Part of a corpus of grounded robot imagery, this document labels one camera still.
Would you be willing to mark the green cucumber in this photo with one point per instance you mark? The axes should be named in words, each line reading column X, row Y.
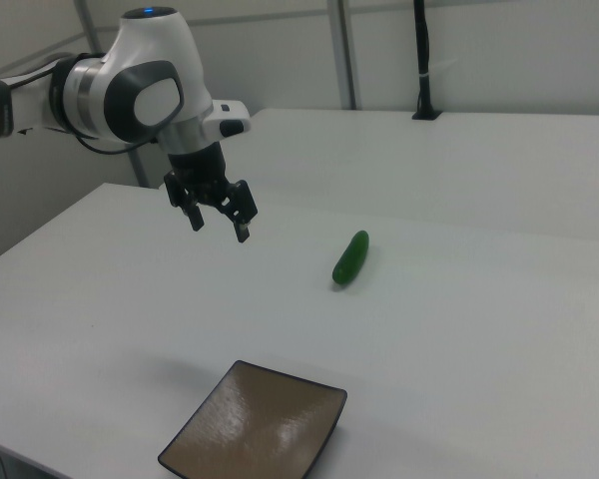
column 351, row 259

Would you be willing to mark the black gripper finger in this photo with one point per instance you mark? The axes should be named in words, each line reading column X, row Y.
column 182, row 202
column 240, row 209

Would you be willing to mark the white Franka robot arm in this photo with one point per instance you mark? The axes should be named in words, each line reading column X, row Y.
column 130, row 75

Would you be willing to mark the square brown ceramic plate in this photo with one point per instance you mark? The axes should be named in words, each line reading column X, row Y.
column 253, row 423

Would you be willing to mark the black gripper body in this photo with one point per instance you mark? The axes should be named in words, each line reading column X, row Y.
column 199, row 169

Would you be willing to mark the black camera stand pole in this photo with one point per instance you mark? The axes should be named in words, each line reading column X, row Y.
column 423, row 60

